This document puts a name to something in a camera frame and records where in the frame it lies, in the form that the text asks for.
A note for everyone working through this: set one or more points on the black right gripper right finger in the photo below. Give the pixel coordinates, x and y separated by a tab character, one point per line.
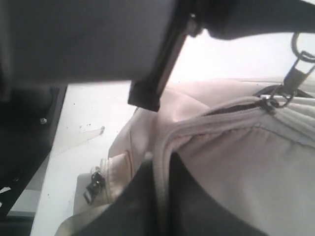
192	212

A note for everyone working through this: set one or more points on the strip of clear tape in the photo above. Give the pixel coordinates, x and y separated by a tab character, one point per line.
66	142

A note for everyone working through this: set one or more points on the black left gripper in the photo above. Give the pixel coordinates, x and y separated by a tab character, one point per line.
71	41

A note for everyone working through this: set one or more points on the cream fabric duffel bag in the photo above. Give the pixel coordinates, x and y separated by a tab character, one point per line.
258	165

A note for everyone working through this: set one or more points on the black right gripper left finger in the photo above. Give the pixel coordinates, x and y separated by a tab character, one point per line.
134	213

